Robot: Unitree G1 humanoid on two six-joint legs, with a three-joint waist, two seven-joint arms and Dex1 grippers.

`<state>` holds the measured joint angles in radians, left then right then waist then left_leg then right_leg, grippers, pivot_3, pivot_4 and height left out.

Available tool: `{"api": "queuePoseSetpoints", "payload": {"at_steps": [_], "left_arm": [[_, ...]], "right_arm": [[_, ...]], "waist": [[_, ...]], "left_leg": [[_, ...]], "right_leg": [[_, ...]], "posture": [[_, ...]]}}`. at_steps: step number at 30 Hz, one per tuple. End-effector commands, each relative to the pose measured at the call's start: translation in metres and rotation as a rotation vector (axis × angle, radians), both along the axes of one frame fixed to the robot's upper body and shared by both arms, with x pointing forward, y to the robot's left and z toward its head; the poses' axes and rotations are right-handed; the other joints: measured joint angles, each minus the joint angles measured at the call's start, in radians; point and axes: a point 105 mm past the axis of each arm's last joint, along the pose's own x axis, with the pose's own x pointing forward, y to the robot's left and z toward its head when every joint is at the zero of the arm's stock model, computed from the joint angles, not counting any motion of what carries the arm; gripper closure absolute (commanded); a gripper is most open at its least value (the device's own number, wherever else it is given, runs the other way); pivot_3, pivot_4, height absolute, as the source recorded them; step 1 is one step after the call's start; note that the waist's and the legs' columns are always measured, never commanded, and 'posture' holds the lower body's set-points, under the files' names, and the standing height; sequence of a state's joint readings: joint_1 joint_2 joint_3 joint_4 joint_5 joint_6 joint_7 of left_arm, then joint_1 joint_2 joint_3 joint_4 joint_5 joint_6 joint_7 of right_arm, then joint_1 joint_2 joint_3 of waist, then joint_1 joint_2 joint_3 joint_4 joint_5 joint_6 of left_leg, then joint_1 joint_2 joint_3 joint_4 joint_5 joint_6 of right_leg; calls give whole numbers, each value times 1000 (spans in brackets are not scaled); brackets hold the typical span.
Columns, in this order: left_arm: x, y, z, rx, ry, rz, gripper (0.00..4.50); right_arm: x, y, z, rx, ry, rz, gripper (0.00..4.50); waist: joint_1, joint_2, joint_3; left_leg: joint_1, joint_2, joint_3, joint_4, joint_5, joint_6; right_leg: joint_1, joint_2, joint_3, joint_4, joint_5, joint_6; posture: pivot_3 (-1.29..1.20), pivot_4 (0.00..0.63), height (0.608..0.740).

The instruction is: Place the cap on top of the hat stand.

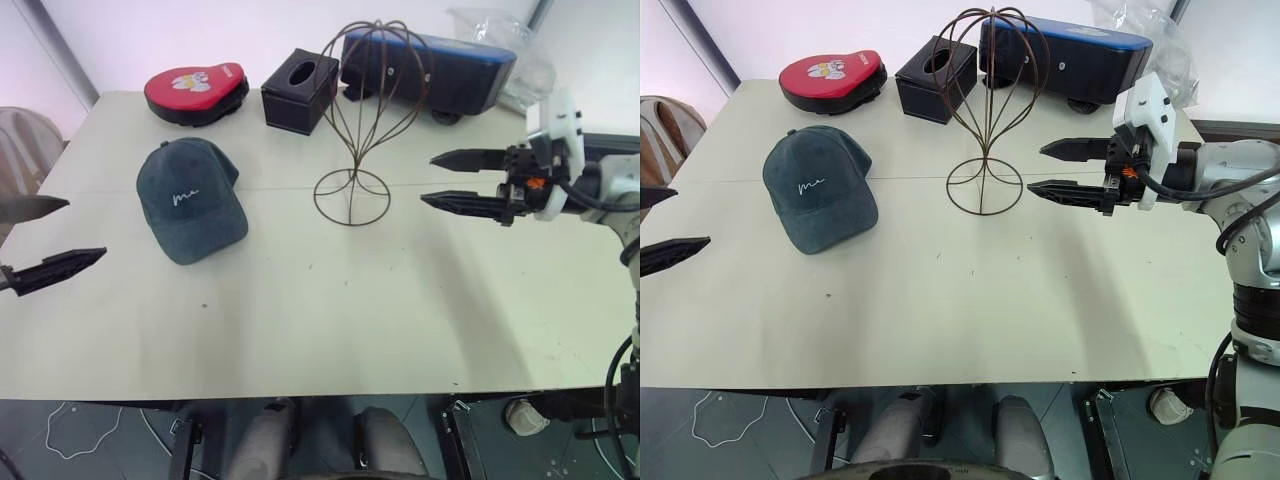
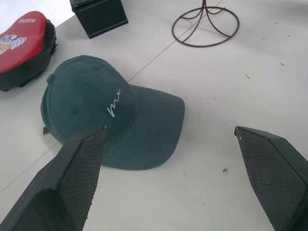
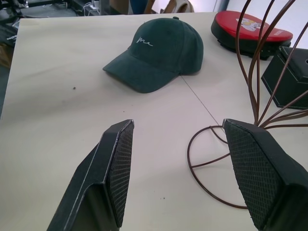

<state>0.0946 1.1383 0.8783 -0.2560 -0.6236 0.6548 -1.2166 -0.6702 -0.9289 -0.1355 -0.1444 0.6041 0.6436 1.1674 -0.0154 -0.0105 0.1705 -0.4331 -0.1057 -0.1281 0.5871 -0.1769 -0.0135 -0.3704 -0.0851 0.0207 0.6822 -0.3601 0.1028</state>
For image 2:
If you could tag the dark green baseball cap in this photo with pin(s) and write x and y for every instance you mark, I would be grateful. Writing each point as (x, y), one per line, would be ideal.
(96, 108)

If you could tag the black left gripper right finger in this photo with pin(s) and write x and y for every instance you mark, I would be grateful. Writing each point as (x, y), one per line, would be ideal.
(276, 178)

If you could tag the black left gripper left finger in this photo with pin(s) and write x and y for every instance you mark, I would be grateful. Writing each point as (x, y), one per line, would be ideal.
(60, 183)

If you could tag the black box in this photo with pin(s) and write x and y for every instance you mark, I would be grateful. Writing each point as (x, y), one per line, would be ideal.
(101, 15)

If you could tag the red and black punching pad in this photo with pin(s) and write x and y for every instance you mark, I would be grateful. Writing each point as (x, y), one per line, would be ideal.
(21, 48)

